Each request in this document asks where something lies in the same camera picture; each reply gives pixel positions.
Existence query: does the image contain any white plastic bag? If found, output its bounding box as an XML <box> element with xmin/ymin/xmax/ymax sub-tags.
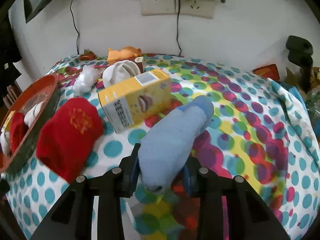
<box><xmin>72</xmin><ymin>64</ymin><xmax>104</xmax><ymax>96</ymax></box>

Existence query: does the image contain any thin black television cable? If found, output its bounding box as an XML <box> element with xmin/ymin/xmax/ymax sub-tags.
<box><xmin>69</xmin><ymin>0</ymin><xmax>81</xmax><ymax>55</ymax></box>

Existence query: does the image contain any light blue sock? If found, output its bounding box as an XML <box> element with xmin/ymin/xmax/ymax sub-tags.
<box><xmin>137</xmin><ymin>95</ymin><xmax>215</xmax><ymax>193</ymax></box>

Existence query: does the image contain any plain red sock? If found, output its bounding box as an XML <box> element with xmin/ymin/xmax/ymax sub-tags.
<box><xmin>9</xmin><ymin>112</ymin><xmax>29</xmax><ymax>153</ymax></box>

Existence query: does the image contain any red packet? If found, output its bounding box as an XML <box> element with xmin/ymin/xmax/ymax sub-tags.
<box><xmin>253</xmin><ymin>64</ymin><xmax>279</xmax><ymax>82</ymax></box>

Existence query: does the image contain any grey sock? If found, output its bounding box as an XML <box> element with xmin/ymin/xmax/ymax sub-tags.
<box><xmin>24</xmin><ymin>102</ymin><xmax>44</xmax><ymax>127</ymax></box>

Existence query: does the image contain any dark hanging clothing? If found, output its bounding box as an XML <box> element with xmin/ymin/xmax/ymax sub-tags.
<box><xmin>0</xmin><ymin>17</ymin><xmax>23</xmax><ymax>98</ymax></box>

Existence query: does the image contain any red sock gold embroidery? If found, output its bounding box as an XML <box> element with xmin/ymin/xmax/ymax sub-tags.
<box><xmin>36</xmin><ymin>97</ymin><xmax>104</xmax><ymax>183</ymax></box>

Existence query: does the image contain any orange toy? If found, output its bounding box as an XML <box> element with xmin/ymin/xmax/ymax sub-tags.
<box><xmin>107</xmin><ymin>46</ymin><xmax>143</xmax><ymax>65</ymax></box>

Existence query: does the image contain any white wall socket plate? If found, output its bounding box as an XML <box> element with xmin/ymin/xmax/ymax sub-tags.
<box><xmin>139</xmin><ymin>0</ymin><xmax>216</xmax><ymax>19</ymax></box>

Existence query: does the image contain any black charger output cable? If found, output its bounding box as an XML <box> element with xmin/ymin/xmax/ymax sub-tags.
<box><xmin>176</xmin><ymin>0</ymin><xmax>183</xmax><ymax>56</ymax></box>

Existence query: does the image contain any polka dot tablecloth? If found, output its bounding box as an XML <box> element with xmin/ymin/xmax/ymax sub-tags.
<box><xmin>5</xmin><ymin>52</ymin><xmax>320</xmax><ymax>240</ymax></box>

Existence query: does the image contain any round red tray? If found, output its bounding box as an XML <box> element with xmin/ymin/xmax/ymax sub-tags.
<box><xmin>0</xmin><ymin>74</ymin><xmax>62</xmax><ymax>178</ymax></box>

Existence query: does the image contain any wooden chair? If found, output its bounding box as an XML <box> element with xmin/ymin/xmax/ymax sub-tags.
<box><xmin>6</xmin><ymin>80</ymin><xmax>23</xmax><ymax>103</ymax></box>

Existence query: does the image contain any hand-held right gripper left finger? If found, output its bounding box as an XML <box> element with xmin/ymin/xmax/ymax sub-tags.
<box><xmin>30</xmin><ymin>142</ymin><xmax>142</xmax><ymax>240</ymax></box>

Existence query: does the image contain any black clamp stand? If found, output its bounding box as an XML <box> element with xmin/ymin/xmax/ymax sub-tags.
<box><xmin>286</xmin><ymin>35</ymin><xmax>314</xmax><ymax>93</ymax></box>

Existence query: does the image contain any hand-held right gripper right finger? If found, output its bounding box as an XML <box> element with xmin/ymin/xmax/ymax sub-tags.
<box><xmin>181</xmin><ymin>156</ymin><xmax>292</xmax><ymax>240</ymax></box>

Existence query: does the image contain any red snack wrapper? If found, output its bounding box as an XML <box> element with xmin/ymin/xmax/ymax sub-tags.
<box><xmin>79</xmin><ymin>50</ymin><xmax>97</xmax><ymax>61</ymax></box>

